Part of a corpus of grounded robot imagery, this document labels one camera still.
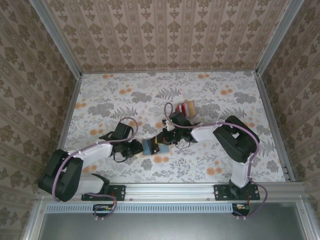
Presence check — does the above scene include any blue and beige card holder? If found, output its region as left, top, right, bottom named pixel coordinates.
left=138, top=136, right=173, bottom=159

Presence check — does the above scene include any yellow-faced credit card stack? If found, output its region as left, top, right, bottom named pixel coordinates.
left=186, top=101, right=196, bottom=118

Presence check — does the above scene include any black controller board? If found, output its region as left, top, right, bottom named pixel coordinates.
left=231, top=203, right=251, bottom=216
left=92, top=203, right=116, bottom=218

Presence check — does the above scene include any grey metal panel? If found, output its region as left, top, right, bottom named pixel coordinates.
left=37, top=212, right=310, bottom=240

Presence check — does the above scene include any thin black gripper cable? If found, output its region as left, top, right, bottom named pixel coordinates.
left=112, top=151, right=127, bottom=163
left=174, top=139, right=191, bottom=150

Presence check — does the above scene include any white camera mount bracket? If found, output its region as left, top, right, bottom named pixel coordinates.
left=161, top=119, right=174, bottom=132

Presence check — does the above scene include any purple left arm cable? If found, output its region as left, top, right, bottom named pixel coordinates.
left=51, top=117, right=138, bottom=222

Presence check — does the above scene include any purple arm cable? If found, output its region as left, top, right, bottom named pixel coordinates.
left=51, top=117, right=138, bottom=222
left=163, top=102, right=269, bottom=221

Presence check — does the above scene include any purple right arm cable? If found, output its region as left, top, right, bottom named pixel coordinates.
left=163, top=102, right=269, bottom=221

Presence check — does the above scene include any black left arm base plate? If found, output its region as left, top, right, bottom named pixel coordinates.
left=81, top=184, right=127, bottom=202

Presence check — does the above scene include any aluminium mounting rail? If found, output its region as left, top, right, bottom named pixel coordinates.
left=34, top=181, right=308, bottom=205

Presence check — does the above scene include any slotted grey cable duct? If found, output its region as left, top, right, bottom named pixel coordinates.
left=45, top=202, right=254, bottom=214

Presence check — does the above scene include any aluminium table edge rail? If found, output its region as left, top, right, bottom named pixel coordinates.
left=81, top=69, right=258, bottom=75
left=254, top=71, right=296, bottom=183
left=56, top=73, right=83, bottom=152

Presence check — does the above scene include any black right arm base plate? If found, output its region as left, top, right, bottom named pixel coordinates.
left=213, top=184, right=261, bottom=202

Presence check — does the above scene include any aluminium frame bar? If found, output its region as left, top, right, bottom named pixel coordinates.
left=21, top=199, right=47, bottom=240
left=297, top=194, right=320, bottom=240

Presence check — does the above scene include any aluminium frame post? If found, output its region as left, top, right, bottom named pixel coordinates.
left=255, top=0, right=308, bottom=75
left=29, top=0, right=83, bottom=77

